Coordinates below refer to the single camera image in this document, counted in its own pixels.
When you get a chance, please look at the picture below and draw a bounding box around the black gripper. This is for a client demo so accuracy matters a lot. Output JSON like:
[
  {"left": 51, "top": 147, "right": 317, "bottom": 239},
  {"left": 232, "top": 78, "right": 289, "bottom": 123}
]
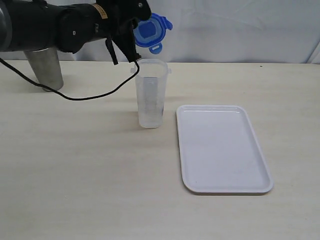
[{"left": 95, "top": 0, "right": 152, "bottom": 65}]

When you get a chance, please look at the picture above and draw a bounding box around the blue plastic lid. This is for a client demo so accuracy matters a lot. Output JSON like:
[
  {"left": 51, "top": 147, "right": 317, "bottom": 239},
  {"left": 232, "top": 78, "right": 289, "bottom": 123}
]
[{"left": 133, "top": 13, "right": 173, "bottom": 55}]

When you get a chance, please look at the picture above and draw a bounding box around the stainless steel cup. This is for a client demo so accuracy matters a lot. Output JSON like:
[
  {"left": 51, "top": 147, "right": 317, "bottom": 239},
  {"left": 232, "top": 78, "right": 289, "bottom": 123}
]
[{"left": 24, "top": 48, "right": 64, "bottom": 91}]

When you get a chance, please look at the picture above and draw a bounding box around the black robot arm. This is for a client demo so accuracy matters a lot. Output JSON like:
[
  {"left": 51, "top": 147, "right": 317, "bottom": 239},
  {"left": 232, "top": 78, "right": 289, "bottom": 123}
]
[{"left": 0, "top": 0, "right": 152, "bottom": 65}]

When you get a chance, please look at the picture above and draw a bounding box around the clear plastic tall container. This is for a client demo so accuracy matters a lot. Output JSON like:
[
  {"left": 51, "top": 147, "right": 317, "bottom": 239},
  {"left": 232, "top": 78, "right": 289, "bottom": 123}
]
[{"left": 134, "top": 59, "right": 172, "bottom": 129}]

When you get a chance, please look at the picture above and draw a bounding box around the white rectangular tray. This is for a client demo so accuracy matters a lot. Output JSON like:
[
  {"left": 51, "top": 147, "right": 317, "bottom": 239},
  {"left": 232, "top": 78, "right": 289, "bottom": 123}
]
[{"left": 176, "top": 104, "right": 274, "bottom": 195}]

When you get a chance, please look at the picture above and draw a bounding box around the black cable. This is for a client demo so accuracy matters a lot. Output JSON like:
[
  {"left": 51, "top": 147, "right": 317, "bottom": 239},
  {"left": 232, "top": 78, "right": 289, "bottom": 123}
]
[{"left": 0, "top": 57, "right": 141, "bottom": 102}]

